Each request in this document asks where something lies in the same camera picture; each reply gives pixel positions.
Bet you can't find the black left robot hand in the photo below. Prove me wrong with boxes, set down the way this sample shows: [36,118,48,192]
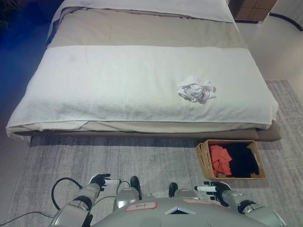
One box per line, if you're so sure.
[89,174,120,192]

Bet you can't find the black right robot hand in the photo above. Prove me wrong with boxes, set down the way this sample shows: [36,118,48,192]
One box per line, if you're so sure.
[194,181,232,208]

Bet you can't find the white clothes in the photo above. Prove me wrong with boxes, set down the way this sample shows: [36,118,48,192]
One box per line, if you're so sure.
[175,74,217,104]

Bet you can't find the wicker laundry basket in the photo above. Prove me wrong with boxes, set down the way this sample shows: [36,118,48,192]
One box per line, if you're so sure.
[195,140,267,180]

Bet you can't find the brown bed base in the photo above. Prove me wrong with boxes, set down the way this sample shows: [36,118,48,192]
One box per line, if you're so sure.
[14,122,282,142]

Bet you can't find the orange garment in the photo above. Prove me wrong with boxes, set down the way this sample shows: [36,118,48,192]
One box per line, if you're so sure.
[209,145,233,177]

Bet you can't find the silver left robot leg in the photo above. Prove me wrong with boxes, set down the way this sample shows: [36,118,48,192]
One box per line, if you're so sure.
[115,175,143,209]

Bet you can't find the silver robot leg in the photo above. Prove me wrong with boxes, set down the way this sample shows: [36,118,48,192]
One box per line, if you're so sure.
[169,182,199,199]
[115,175,143,209]

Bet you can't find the silver right robot leg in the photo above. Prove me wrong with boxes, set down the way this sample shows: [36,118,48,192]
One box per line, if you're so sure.
[169,182,199,199]

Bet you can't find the black garment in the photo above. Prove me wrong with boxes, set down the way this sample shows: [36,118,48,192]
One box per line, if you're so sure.
[224,144,260,178]

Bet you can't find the grey robot torso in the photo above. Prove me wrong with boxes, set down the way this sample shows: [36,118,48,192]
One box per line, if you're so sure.
[91,197,263,227]

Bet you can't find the wooden cabinet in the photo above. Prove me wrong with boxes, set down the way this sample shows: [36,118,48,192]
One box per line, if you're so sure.
[234,0,274,24]

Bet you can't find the dark green plant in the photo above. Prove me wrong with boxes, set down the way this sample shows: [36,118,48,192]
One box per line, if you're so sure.
[0,0,24,31]

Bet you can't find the thick black wrist cable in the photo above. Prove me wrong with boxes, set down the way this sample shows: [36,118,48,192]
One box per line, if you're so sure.
[51,177,83,211]

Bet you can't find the thin black floor cable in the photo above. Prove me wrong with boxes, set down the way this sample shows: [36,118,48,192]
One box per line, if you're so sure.
[0,179,130,225]

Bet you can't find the thick black hose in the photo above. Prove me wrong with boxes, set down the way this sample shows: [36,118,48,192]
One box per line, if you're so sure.
[271,13,303,31]

